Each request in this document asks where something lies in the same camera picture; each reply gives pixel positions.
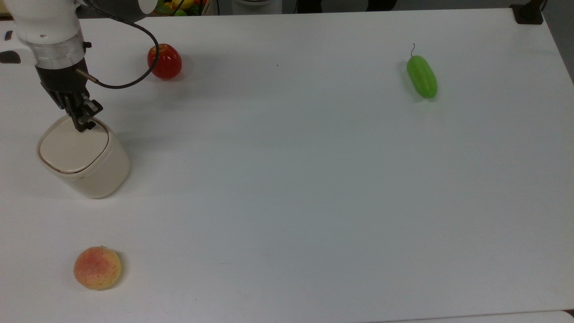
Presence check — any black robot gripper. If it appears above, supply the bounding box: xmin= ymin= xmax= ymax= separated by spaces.
xmin=35 ymin=59 xmax=104 ymax=133

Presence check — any beige garbage bin lid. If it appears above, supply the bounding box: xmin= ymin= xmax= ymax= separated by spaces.
xmin=39 ymin=117 xmax=110 ymax=175

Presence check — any cream square ceramic cup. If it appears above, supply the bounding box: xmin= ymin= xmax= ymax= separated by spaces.
xmin=37 ymin=114 xmax=131 ymax=199

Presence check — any red toy apple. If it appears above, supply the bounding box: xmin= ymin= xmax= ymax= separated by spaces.
xmin=147 ymin=44 xmax=183 ymax=81

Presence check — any green toy fruit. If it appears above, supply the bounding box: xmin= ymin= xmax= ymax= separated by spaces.
xmin=156 ymin=2 xmax=187 ymax=17

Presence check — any toy peach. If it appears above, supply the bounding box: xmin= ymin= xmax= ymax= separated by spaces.
xmin=73 ymin=246 xmax=122 ymax=291

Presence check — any green toy cucumber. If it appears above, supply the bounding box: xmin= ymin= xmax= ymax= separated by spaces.
xmin=406 ymin=44 xmax=438 ymax=99

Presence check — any black stand base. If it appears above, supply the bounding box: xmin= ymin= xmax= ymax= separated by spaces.
xmin=510 ymin=0 xmax=545 ymax=25

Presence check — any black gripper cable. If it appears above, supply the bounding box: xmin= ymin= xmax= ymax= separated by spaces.
xmin=75 ymin=0 xmax=161 ymax=89

